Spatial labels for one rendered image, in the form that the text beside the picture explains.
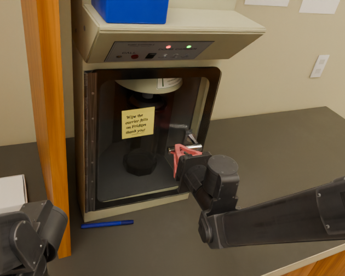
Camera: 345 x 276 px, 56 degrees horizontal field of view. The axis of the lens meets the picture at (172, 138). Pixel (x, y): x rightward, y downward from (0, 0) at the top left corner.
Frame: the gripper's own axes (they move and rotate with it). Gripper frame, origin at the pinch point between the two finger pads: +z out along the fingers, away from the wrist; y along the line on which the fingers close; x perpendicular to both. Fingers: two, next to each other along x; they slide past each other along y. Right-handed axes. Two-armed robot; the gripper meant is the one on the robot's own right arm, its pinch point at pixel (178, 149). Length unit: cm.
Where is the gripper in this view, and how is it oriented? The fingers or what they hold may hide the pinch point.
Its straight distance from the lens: 77.8
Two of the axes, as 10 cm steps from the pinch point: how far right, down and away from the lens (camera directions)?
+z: -4.0, -5.8, 7.1
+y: 1.5, -8.1, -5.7
